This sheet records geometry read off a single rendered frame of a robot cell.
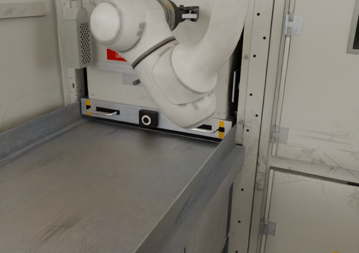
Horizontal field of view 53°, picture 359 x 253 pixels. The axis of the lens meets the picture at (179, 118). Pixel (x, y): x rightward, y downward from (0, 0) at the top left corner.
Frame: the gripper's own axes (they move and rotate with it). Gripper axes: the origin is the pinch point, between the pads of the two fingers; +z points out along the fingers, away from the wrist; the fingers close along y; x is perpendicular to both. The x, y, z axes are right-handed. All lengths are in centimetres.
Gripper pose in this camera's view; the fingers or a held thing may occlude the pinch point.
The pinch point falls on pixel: (191, 12)
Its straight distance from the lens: 102.0
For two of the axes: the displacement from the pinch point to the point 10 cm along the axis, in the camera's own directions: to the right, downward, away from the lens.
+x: 0.2, -9.4, -3.4
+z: 3.9, -3.1, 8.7
